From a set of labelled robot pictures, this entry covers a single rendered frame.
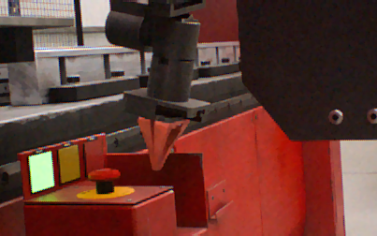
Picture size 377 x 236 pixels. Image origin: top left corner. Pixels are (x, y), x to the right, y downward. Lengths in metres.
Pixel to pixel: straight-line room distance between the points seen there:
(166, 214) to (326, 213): 2.10
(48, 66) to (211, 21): 1.70
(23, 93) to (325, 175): 1.80
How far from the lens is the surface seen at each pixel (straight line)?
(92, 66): 1.63
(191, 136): 1.79
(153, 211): 0.97
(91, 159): 1.13
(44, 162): 1.04
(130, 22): 1.06
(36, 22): 0.93
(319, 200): 3.07
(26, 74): 1.43
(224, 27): 3.09
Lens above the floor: 0.95
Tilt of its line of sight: 5 degrees down
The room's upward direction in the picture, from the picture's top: 4 degrees counter-clockwise
